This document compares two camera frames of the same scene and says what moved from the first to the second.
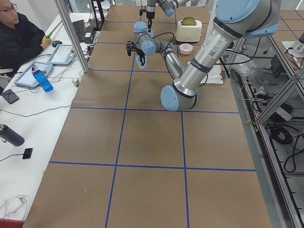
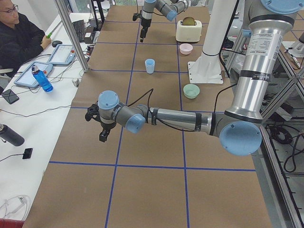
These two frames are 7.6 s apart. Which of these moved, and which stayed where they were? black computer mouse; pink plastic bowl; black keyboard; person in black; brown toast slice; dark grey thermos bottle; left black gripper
Moved: left black gripper
Stayed: black keyboard; person in black; dark grey thermos bottle; black computer mouse; brown toast slice; pink plastic bowl
